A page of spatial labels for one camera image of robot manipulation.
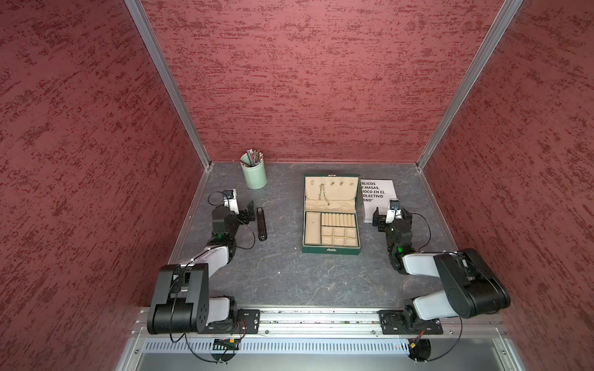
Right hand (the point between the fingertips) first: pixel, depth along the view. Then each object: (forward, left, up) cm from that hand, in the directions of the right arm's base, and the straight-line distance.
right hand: (389, 211), depth 91 cm
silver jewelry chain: (+9, +27, +6) cm, 29 cm away
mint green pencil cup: (+21, +57, 0) cm, 61 cm away
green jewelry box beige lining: (+1, +23, -3) cm, 23 cm away
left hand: (+2, +60, +4) cm, 60 cm away
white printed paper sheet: (+13, +1, -5) cm, 14 cm away
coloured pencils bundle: (+27, +57, +6) cm, 64 cm away
